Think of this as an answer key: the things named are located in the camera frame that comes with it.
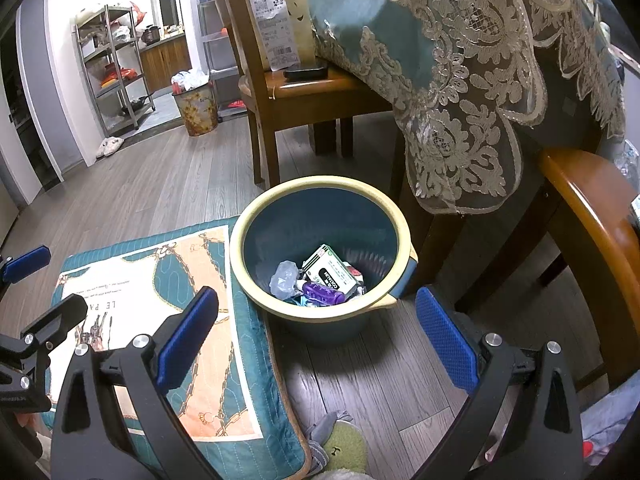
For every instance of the white crumpled trash bag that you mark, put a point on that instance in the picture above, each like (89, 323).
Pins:
(190, 80)

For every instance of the floral trash can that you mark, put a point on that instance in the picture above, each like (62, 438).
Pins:
(197, 112)

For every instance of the green plush slipper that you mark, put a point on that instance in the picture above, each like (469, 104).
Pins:
(345, 445)

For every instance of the teal printed cushion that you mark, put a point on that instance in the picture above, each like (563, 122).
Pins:
(150, 270)

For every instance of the black frying pan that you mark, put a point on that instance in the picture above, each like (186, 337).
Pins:
(140, 103)

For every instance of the white fluffy garment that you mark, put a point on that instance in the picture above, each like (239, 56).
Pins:
(345, 475)

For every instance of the dark cooking pot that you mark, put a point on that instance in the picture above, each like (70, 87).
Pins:
(151, 34)

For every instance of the light blue cloth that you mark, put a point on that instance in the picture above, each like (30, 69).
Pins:
(612, 425)

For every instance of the black phone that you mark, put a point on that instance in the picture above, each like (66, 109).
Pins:
(305, 71)

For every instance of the yellow paper bag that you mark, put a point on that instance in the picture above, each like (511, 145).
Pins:
(270, 15)

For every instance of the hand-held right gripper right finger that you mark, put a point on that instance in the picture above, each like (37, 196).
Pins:
(445, 335)

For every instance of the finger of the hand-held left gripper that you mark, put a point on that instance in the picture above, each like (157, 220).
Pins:
(60, 317)
(27, 262)

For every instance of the wooden kitchen cabinet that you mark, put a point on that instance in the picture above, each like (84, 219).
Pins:
(167, 62)

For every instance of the clear plastic bag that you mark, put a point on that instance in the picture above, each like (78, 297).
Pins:
(285, 280)

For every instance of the blue bin with yellow rim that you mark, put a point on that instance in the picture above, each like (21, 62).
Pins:
(320, 220)

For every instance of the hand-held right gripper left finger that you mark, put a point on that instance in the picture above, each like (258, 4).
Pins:
(187, 332)

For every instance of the white medicine box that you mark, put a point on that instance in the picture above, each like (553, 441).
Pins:
(332, 267)

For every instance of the metal shelf rack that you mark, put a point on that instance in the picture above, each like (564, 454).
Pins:
(115, 70)

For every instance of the white slipper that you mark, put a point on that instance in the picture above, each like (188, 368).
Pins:
(116, 143)
(104, 149)

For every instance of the teal lace tablecloth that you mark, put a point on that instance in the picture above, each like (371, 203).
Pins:
(450, 60)

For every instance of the grey plastic shelf cart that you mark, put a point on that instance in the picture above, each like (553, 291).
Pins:
(220, 55)

